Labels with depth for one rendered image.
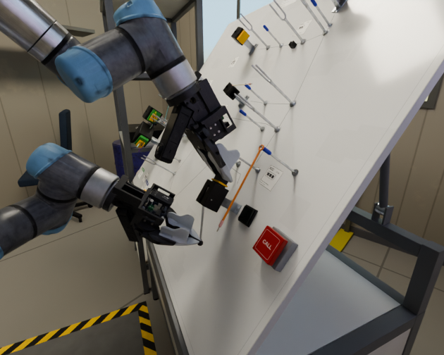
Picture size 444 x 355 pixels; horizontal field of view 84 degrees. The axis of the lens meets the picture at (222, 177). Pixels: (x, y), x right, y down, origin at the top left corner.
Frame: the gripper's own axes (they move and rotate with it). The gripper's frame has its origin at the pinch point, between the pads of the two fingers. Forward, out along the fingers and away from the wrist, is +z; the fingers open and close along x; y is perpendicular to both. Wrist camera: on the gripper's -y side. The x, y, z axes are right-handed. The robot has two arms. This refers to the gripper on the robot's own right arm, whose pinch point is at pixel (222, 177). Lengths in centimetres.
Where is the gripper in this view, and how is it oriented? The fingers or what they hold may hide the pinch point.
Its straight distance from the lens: 55.9
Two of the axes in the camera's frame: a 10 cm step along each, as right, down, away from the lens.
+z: 4.7, 7.6, 4.5
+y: 7.5, -6.1, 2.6
